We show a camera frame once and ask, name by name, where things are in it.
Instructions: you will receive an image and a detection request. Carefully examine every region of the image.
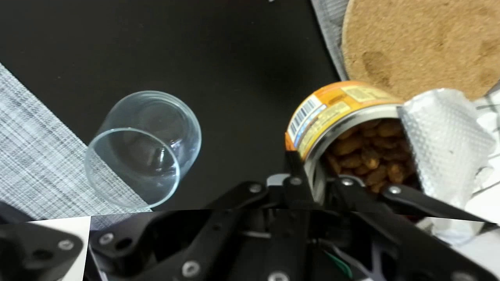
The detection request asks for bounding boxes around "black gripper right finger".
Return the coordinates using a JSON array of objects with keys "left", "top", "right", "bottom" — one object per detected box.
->
[{"left": 326, "top": 176, "right": 500, "bottom": 281}]

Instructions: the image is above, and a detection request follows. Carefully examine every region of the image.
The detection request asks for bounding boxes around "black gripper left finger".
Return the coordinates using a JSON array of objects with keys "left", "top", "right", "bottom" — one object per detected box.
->
[{"left": 90, "top": 151, "right": 315, "bottom": 281}]

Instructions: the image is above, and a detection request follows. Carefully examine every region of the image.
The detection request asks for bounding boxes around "orange bean can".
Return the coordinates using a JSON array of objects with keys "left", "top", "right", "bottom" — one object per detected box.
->
[{"left": 283, "top": 80, "right": 497, "bottom": 247}]

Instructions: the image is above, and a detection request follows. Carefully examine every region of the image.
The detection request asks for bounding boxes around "clear glass tumbler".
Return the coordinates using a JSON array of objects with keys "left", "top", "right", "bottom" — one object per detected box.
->
[{"left": 83, "top": 90, "right": 203, "bottom": 210}]

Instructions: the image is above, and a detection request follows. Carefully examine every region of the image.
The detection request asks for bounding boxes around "gray woven placemat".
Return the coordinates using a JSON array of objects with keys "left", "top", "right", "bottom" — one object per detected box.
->
[{"left": 0, "top": 63, "right": 153, "bottom": 221}]

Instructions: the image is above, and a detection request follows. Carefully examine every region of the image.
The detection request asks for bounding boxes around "round cork trivet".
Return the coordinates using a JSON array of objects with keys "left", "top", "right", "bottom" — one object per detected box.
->
[{"left": 340, "top": 0, "right": 500, "bottom": 102}]

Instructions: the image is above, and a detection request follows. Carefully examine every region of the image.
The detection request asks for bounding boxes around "gray quilted pot holder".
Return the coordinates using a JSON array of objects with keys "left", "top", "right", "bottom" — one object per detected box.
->
[{"left": 309, "top": 0, "right": 350, "bottom": 83}]

